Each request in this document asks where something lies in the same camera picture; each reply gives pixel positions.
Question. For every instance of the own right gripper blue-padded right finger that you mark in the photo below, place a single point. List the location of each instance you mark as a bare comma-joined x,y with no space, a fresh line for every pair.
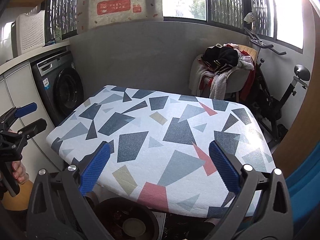
238,180

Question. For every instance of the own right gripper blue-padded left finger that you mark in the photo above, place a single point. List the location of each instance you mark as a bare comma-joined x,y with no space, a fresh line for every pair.
81,181

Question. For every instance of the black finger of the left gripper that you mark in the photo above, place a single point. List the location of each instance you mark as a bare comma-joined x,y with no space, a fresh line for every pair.
33,129

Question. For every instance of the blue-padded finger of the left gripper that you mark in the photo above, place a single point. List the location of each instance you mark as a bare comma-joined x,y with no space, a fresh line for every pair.
25,110

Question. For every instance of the cream plastic jar lid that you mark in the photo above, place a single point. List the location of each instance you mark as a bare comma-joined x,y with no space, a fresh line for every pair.
134,227

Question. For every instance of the brown round trash bin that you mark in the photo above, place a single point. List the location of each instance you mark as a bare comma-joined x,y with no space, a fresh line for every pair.
125,219

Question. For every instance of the person's left hand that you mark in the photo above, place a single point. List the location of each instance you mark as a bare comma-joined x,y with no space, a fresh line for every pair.
19,172

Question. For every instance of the grey front-load washing machine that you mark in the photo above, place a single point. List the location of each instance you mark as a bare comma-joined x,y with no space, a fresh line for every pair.
58,83

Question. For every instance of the white perforated air purifier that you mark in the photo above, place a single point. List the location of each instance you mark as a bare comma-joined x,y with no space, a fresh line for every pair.
27,33

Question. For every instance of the green bottle on counter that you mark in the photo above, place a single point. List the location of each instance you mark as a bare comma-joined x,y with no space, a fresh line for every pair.
57,34

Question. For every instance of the geometric patterned table cloth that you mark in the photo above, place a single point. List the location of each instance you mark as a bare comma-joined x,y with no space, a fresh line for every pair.
159,146

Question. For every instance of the chair piled with clothes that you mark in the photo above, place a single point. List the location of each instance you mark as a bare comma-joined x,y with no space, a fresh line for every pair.
221,69

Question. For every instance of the white red printed carton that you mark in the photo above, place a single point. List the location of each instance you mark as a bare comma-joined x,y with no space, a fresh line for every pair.
91,14

